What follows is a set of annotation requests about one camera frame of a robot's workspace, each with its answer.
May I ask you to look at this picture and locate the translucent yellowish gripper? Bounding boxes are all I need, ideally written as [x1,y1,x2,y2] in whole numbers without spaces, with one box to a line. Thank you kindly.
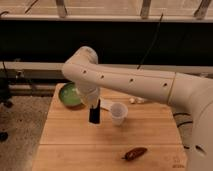
[81,89,100,109]

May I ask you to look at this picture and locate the black rectangular eraser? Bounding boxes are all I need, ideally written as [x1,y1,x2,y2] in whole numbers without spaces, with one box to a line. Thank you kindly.
[89,101,101,124]

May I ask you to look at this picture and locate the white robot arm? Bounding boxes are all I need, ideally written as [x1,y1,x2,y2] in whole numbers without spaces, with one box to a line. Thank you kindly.
[62,46,213,171]

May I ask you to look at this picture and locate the green ceramic bowl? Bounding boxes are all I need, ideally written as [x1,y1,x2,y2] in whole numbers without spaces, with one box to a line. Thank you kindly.
[58,82,82,107]

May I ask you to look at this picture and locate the red chili pepper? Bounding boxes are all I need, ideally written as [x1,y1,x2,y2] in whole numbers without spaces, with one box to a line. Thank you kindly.
[123,147,147,161]

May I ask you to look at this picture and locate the black chair base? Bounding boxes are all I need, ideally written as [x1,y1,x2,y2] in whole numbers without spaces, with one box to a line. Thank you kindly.
[0,78,15,142]

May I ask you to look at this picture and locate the grey metal rail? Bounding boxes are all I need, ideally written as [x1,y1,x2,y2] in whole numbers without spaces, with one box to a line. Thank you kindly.
[0,61,213,81]

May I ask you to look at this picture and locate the black floor cables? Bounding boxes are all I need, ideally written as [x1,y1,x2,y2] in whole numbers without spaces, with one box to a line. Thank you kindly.
[172,111,193,150]

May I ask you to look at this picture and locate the black hanging cable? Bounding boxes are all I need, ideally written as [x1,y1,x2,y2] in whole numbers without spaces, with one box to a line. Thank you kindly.
[136,13,165,70]

